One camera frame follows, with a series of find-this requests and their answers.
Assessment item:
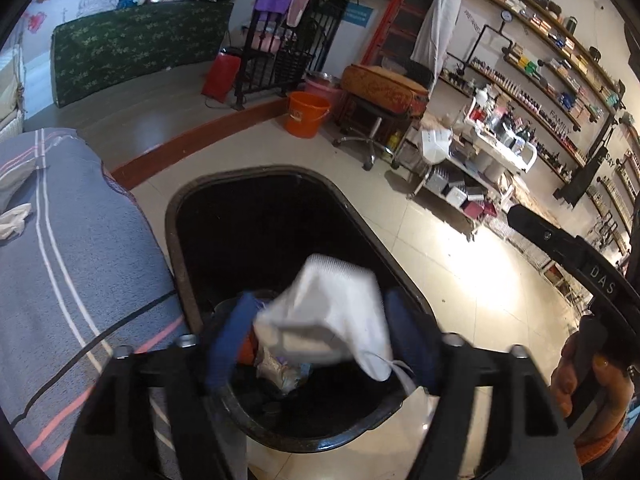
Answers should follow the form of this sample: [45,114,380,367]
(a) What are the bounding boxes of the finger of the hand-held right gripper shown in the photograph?
[506,204,589,272]

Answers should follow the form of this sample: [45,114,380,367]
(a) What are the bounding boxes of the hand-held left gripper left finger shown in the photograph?
[59,292,261,480]

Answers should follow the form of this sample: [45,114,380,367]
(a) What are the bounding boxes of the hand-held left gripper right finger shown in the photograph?
[382,287,583,480]

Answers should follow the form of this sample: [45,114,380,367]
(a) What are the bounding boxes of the black trash bin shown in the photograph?
[163,163,442,454]

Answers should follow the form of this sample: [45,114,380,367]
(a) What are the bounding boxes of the person's right forearm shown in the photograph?
[574,429,627,468]

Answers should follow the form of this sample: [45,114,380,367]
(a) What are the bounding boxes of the person's right hand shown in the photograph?
[549,331,633,454]

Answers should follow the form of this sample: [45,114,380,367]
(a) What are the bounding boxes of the white trolley cart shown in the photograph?
[394,87,539,237]

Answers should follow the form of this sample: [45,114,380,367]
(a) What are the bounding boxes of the white paper bag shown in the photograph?
[419,127,454,162]

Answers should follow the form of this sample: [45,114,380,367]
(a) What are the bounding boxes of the brown padded stool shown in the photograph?
[332,63,431,172]

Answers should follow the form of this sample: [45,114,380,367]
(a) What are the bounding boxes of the white hanging coat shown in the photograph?
[409,0,472,82]

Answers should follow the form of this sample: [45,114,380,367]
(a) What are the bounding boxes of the orange bucket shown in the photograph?
[284,91,332,139]

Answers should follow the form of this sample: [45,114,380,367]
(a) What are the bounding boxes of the crumpled white tissue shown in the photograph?
[0,203,34,242]

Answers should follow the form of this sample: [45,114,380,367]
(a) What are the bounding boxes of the red ladder shelf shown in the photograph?
[359,0,454,69]

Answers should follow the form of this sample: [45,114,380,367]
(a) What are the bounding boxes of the pink basin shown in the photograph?
[303,72,344,99]

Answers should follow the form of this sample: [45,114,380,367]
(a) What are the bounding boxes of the red bag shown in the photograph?
[201,51,242,102]

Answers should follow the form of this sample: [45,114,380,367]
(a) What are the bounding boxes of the black metal rack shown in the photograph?
[232,0,349,109]

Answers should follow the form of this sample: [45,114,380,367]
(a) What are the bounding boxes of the white wicker sofa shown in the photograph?
[0,44,27,142]

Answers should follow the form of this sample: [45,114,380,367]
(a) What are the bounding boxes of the blue wall sign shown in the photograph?
[343,2,374,29]

